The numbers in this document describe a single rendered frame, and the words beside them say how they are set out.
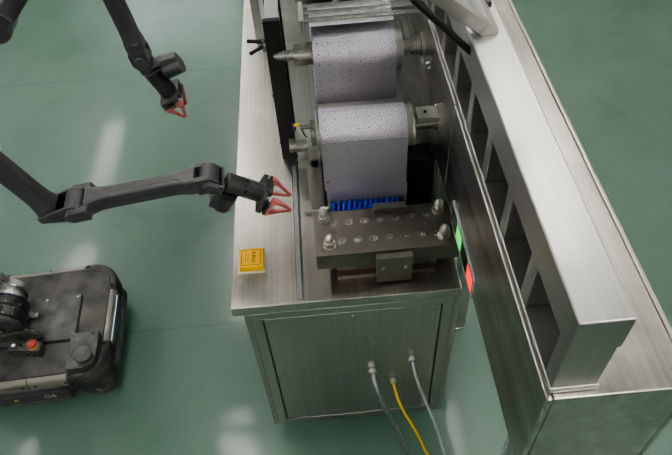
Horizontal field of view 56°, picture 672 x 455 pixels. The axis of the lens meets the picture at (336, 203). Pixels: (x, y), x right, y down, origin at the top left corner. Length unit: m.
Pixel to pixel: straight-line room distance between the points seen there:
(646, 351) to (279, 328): 1.09
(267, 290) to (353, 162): 0.45
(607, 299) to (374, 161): 0.95
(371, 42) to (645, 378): 1.13
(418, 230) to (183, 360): 1.40
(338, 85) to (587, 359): 1.14
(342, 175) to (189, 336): 1.35
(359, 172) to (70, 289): 1.55
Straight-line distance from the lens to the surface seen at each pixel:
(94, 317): 2.80
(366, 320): 1.93
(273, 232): 1.99
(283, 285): 1.86
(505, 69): 1.32
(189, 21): 4.75
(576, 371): 1.08
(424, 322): 1.99
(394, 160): 1.78
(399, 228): 1.81
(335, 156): 1.74
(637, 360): 1.20
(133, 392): 2.85
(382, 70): 1.87
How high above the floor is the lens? 2.42
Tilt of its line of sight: 48 degrees down
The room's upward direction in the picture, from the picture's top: 4 degrees counter-clockwise
